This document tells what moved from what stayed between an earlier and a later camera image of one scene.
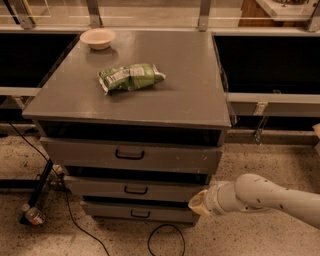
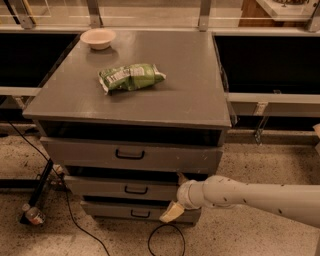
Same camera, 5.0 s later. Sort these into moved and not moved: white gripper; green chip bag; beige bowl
Moved: white gripper
Not moved: beige bowl; green chip bag
